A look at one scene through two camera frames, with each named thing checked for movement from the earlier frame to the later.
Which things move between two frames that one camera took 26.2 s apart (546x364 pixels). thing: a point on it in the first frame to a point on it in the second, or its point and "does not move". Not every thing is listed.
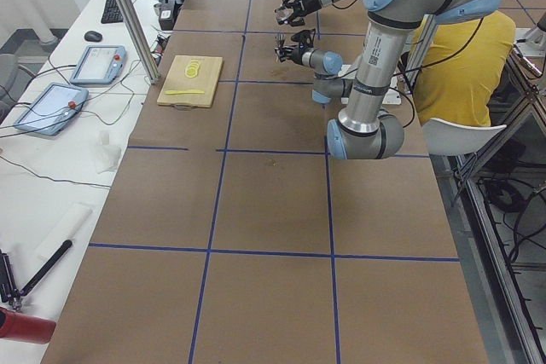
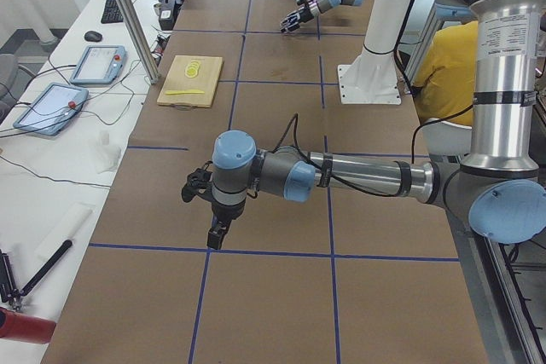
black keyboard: (112, 12) does not move
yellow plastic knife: (177, 92) does not move
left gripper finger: (287, 49) to (214, 236)
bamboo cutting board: (177, 79) does not move
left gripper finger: (286, 54) to (217, 234)
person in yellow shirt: (465, 61) does not move
